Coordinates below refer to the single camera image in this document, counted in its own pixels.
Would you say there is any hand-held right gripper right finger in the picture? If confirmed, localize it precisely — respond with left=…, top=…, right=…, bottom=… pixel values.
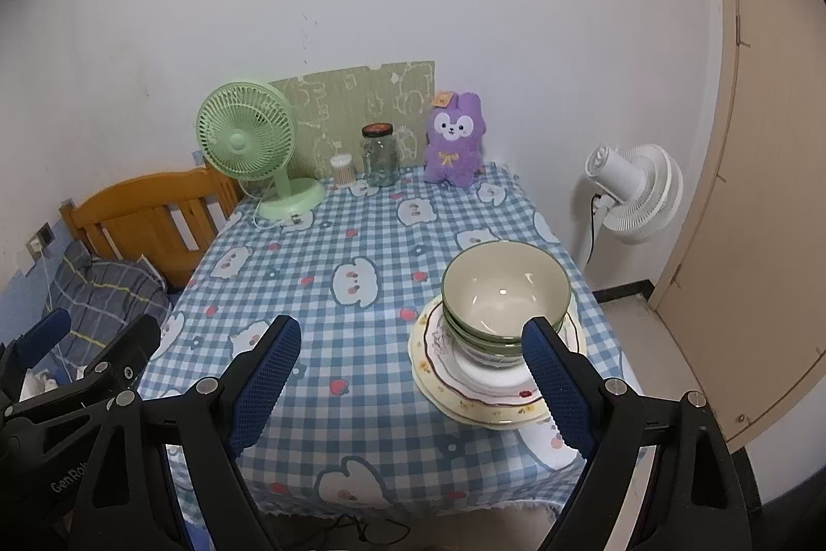
left=521, top=317, right=753, bottom=551

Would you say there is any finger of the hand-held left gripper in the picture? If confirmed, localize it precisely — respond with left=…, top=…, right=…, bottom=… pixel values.
left=84, top=313, right=162, bottom=397
left=0, top=307, right=73, bottom=371

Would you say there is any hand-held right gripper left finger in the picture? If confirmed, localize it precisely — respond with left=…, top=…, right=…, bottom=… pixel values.
left=65, top=314, right=303, bottom=551

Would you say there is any beige floral ceramic bowl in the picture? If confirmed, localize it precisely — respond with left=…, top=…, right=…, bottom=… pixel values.
left=448, top=325, right=527, bottom=372
left=444, top=311, right=527, bottom=352
left=442, top=241, right=572, bottom=342

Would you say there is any white plate pink rim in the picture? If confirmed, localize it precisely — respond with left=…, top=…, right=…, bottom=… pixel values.
left=422, top=302, right=585, bottom=406

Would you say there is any large cream yellow-flower plate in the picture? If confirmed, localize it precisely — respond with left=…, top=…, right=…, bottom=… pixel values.
left=410, top=296, right=590, bottom=429

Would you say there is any white garment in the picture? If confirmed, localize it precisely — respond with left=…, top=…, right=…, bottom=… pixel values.
left=19, top=367, right=91, bottom=400

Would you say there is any grey plaid pillow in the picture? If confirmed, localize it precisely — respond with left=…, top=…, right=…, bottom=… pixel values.
left=48, top=241, right=172, bottom=365

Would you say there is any blue checked tablecloth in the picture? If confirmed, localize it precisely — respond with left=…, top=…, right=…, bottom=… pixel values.
left=135, top=164, right=646, bottom=551

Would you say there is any wooden bed headboard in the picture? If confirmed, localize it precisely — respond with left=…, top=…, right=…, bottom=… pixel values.
left=59, top=167, right=246, bottom=290

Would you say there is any white standing fan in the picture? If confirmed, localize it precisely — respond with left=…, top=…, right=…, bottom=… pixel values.
left=576, top=143, right=684, bottom=274

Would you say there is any green desk fan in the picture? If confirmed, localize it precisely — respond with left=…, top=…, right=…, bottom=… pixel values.
left=195, top=80, right=327, bottom=223

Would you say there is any glass jar dark lid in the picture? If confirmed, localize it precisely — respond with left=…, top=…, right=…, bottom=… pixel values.
left=361, top=123, right=398, bottom=187

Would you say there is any purple plush toy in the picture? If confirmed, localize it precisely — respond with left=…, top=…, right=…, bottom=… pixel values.
left=422, top=89, right=486, bottom=187

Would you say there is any beige door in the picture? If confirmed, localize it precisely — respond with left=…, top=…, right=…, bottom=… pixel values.
left=645, top=0, right=826, bottom=449

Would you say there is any green printed board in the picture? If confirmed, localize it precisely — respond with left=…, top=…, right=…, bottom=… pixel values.
left=267, top=60, right=436, bottom=181

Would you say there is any wall socket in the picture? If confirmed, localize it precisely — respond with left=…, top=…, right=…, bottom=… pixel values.
left=27, top=225, right=56, bottom=261

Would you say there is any white fan cable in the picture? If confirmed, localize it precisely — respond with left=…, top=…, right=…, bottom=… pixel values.
left=253, top=183, right=304, bottom=229

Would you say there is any black fan power cable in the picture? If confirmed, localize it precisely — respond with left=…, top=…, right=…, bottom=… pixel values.
left=587, top=193, right=602, bottom=268

